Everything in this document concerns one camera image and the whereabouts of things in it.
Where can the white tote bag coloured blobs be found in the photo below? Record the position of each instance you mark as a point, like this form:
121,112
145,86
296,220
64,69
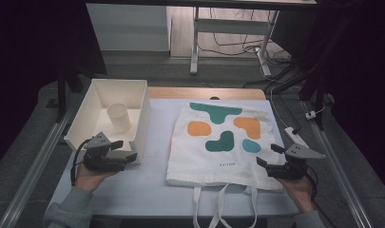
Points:
212,158

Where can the white cabinet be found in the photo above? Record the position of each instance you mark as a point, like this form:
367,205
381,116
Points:
126,28

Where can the black stand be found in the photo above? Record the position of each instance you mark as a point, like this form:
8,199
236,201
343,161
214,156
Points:
61,95
320,104

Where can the small white plug adaptor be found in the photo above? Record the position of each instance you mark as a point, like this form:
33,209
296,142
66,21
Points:
310,115

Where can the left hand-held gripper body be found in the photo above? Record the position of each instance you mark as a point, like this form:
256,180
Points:
98,158

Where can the white storage box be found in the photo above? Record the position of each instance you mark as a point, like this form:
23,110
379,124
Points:
117,88

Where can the metal rail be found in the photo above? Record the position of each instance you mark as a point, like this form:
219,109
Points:
339,177
31,177

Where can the person's right hand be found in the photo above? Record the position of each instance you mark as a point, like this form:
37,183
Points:
301,193

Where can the white desk frame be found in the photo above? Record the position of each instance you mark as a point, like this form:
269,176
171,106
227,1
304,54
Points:
228,26

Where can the person's left hand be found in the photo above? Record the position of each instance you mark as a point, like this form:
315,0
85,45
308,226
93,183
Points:
88,180

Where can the white table mat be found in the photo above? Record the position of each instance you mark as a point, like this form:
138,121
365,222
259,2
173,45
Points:
155,183

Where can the white power strip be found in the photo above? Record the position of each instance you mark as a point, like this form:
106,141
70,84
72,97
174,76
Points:
293,133

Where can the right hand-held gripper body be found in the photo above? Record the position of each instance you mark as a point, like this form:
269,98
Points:
291,169

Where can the white cup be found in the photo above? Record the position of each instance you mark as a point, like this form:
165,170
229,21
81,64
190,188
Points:
119,118

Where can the black table grommet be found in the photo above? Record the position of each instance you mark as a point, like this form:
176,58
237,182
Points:
214,98

